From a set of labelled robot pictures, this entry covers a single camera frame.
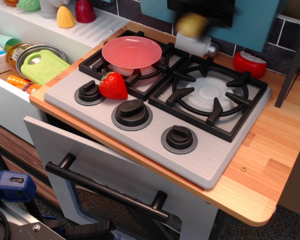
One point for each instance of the blue clamp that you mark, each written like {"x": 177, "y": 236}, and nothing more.
{"x": 16, "y": 187}

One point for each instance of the black left stove knob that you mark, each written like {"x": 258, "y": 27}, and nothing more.
{"x": 89, "y": 94}

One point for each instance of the black right burner grate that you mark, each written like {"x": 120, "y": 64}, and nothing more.
{"x": 211, "y": 97}

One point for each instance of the dark red toy fruit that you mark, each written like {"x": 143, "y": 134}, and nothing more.
{"x": 84, "y": 11}

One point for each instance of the black clamp handle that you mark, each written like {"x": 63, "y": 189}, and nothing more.
{"x": 94, "y": 231}

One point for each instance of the black middle stove knob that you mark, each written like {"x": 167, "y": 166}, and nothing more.
{"x": 132, "y": 115}

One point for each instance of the white toy sink unit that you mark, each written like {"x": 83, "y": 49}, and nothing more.
{"x": 31, "y": 28}

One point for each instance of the black left burner grate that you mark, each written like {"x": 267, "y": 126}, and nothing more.
{"x": 139, "y": 82}

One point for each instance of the black stove knob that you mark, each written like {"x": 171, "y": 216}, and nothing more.
{"x": 132, "y": 115}
{"x": 179, "y": 140}
{"x": 89, "y": 94}

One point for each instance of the red toy cheese wedge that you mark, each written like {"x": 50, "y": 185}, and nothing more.
{"x": 246, "y": 62}

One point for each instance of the red toy strawberry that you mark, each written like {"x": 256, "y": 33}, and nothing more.
{"x": 113, "y": 86}

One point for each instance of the mint green cup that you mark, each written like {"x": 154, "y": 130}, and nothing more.
{"x": 7, "y": 42}

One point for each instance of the black oven door handle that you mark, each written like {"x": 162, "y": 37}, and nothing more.
{"x": 154, "y": 210}

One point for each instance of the black right stove knob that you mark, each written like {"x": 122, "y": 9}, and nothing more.
{"x": 179, "y": 140}

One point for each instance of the grey toy faucet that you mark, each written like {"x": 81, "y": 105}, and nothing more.
{"x": 49, "y": 8}

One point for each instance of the silver metal bowl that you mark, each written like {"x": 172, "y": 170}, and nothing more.
{"x": 36, "y": 48}

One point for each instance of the green toy vegetable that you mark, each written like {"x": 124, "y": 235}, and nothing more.
{"x": 29, "y": 5}

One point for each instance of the grey oven door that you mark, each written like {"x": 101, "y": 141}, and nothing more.
{"x": 191, "y": 217}

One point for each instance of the yellow toy potato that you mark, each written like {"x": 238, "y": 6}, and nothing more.
{"x": 192, "y": 25}

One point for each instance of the grey toy stove top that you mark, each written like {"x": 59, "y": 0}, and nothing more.
{"x": 203, "y": 166}

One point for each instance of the black burner grate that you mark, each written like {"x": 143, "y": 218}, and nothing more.
{"x": 139, "y": 82}
{"x": 211, "y": 97}

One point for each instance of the green toy cutting board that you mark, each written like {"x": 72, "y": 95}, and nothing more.
{"x": 42, "y": 66}

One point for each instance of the pink plastic plate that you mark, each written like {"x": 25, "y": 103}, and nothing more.
{"x": 131, "y": 52}

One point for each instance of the orange toy carrot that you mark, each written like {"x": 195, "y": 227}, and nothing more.
{"x": 23, "y": 84}

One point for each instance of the white salt shaker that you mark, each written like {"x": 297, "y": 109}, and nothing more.
{"x": 197, "y": 46}

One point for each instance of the yellow toy corn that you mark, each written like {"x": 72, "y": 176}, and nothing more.
{"x": 65, "y": 18}

